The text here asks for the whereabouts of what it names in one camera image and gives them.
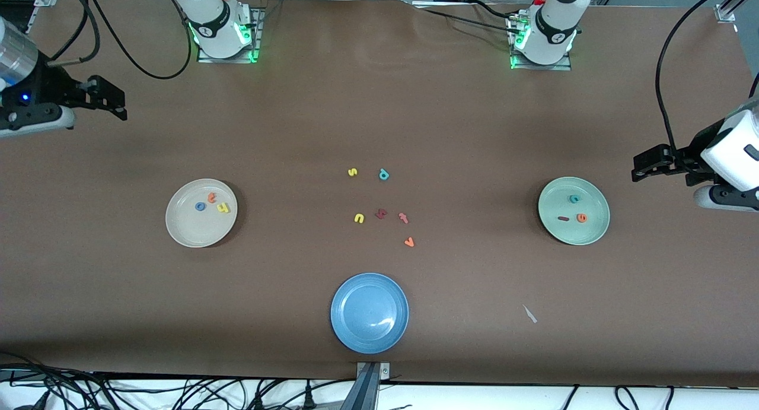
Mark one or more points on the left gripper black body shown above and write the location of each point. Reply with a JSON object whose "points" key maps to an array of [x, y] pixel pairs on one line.
{"points": [[689, 156]]}

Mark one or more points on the right gripper silver-black body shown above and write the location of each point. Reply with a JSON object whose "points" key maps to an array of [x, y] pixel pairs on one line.
{"points": [[52, 87]]}

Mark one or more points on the yellow letter h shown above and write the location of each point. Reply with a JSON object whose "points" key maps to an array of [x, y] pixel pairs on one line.
{"points": [[223, 208]]}

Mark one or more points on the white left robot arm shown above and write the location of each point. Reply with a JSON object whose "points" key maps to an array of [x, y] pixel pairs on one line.
{"points": [[554, 24]]}

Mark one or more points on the green plate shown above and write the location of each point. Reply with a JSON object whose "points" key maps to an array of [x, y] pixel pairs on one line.
{"points": [[587, 232]]}

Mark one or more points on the beige brown plate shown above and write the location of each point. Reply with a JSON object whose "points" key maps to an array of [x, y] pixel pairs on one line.
{"points": [[190, 226]]}

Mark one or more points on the brown table cover sheet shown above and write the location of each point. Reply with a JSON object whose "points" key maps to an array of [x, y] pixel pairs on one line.
{"points": [[118, 279]]}

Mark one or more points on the white paper scrap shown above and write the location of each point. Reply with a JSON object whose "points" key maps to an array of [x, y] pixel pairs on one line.
{"points": [[529, 314]]}

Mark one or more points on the teal letter p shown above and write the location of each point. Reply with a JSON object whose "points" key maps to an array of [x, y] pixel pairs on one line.
{"points": [[383, 174]]}

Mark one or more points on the blue plate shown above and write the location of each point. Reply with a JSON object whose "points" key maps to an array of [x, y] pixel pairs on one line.
{"points": [[369, 313]]}

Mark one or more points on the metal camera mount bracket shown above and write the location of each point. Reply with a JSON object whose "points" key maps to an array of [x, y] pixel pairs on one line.
{"points": [[369, 386]]}

